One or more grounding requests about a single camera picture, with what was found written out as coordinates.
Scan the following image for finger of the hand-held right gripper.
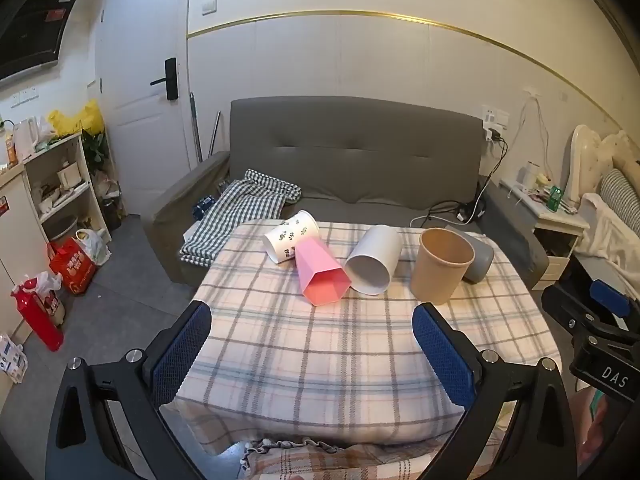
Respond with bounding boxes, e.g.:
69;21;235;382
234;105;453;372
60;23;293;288
541;284;640;350
588;280;640;319

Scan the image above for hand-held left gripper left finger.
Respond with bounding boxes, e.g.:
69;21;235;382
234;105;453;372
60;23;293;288
45;300;214;480

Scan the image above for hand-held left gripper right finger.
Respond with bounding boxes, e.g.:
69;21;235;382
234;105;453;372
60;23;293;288
411;302;579;480

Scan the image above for brown paper cup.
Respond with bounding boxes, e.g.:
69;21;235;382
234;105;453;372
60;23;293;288
411;227;475;306

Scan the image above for grey cup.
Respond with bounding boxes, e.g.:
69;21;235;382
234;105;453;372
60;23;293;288
444;225;496;283

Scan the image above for plain white cup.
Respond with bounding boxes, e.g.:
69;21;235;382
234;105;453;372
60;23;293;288
345;225;402;296

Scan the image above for pink hexagonal cup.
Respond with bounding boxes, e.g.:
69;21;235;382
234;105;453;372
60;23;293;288
296;238;353;307

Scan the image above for white leaf-print cup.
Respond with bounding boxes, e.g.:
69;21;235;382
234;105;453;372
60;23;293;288
263;210;321;265

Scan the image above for person's right hand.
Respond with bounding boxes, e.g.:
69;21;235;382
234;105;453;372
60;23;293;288
575;391;617;480

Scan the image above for white bedding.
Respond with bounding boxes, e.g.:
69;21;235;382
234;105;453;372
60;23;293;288
575;192;640;282

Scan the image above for white nightstand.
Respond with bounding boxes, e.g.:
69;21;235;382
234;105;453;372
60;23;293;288
500;177;591;291

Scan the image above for checkered pillow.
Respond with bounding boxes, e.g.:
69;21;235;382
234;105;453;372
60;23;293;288
600;169;640;222

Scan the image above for plaid tablecloth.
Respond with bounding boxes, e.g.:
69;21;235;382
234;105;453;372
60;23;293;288
172;220;563;456

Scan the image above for pink plaid blanket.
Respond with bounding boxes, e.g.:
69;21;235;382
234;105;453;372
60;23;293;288
240;437;453;480

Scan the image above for white plastic bag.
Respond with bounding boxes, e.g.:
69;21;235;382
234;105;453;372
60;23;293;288
75;228;112;266

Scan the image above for red paper bag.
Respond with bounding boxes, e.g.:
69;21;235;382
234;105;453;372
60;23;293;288
48;237;98;296

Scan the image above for cream bed headboard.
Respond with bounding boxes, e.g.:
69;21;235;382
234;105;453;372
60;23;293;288
565;125;640;202

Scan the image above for red gift bag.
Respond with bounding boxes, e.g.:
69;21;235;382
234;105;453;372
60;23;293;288
11;272;66;352

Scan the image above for green checkered cloth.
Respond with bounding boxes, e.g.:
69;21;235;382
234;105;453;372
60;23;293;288
180;169;303;268

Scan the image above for blue and white carton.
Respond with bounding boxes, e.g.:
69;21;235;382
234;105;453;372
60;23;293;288
0;334;29;385

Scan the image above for white cabinet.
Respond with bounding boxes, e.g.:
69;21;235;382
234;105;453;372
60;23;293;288
0;165;52;342

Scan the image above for white open shelf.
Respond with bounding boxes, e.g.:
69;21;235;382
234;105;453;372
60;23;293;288
22;132;108;247

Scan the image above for green plant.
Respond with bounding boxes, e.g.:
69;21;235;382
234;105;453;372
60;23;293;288
82;130;112;181

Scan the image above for grey sofa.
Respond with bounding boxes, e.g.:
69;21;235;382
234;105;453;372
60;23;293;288
140;96;551;291

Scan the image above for metal pole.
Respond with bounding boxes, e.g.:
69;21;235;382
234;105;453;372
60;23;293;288
208;110;222;157

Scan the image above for mop pole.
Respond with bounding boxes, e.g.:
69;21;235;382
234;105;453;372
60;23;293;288
188;92;204;163

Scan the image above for white door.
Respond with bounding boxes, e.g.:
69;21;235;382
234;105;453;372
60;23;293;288
94;0;193;217

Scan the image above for yellow plastic bag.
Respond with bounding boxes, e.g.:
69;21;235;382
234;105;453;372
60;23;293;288
47;100;105;137

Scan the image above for white kettle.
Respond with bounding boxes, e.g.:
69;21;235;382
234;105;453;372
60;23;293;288
14;116;44;159

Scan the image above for black range hood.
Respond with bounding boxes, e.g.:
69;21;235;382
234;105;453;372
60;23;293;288
0;0;81;82

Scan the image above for black cable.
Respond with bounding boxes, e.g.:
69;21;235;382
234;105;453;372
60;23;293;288
410;135;509;227

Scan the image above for wall outlet with chargers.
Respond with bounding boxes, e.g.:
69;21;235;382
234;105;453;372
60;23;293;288
480;105;510;142

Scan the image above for black door lock handle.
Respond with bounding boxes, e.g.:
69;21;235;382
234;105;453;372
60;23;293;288
151;57;179;100

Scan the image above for white wall sockets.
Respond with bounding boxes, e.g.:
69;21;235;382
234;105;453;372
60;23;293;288
10;87;40;109

